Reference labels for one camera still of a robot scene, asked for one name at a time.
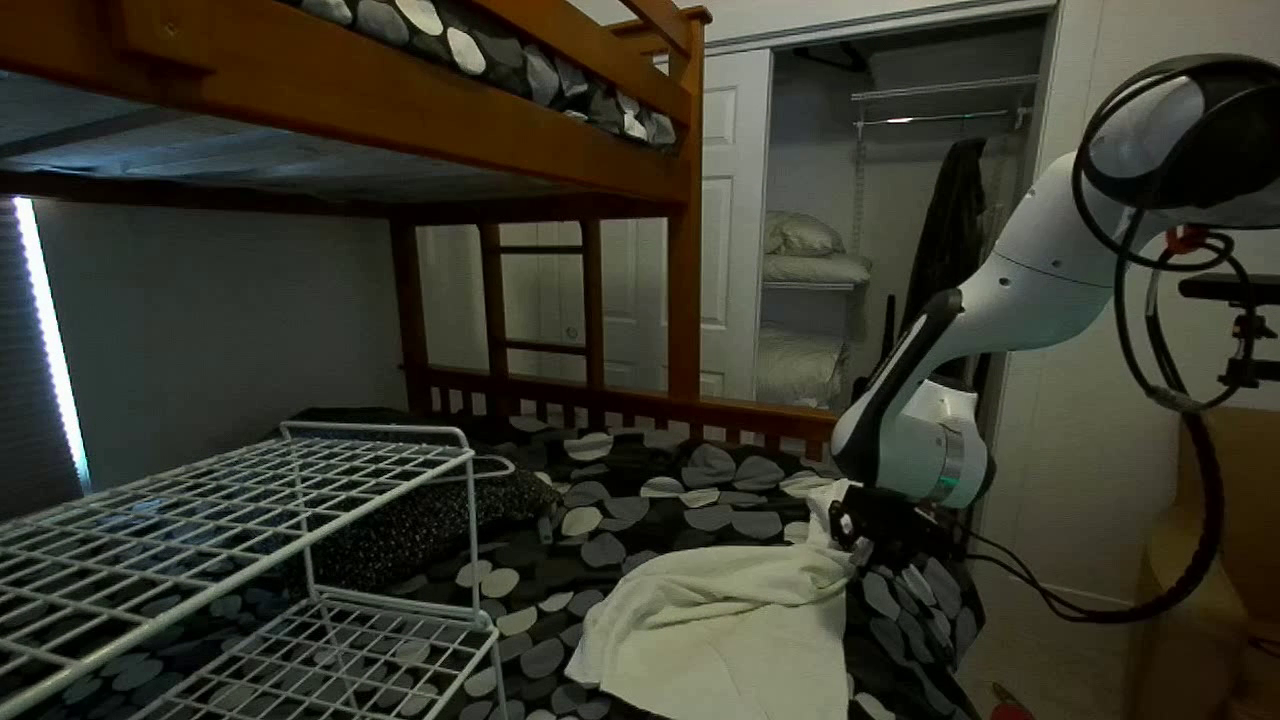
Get dark hanging jacket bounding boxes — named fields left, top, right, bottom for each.
left=904, top=140, right=984, bottom=319

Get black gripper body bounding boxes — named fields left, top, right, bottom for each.
left=830, top=484, right=957, bottom=561

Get white wire shelf rack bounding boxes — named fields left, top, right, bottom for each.
left=0, top=419, right=495, bottom=720

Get black grey dotted bedspread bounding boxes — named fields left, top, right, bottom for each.
left=21, top=428, right=984, bottom=720

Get wooden bunk bed frame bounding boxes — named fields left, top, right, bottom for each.
left=0, top=0, right=834, bottom=461

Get wire closet shelf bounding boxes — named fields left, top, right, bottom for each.
left=850, top=76, right=1036, bottom=130

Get folded white closet linens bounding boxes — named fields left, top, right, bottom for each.
left=763, top=210, right=867, bottom=289

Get white pillow case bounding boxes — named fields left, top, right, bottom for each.
left=565, top=476, right=854, bottom=720

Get white closet door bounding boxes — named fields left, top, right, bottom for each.
left=602, top=51, right=774, bottom=400

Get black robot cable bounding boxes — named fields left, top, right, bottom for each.
left=961, top=51, right=1280, bottom=629

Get black camera on stand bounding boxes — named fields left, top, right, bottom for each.
left=1182, top=273, right=1280, bottom=389

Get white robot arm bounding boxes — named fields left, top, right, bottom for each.
left=830, top=51, right=1280, bottom=546

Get upper bunk dotted bedding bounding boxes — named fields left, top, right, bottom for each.
left=290, top=0, right=678, bottom=148

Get tan cardboard box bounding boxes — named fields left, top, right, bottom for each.
left=1123, top=409, right=1280, bottom=720

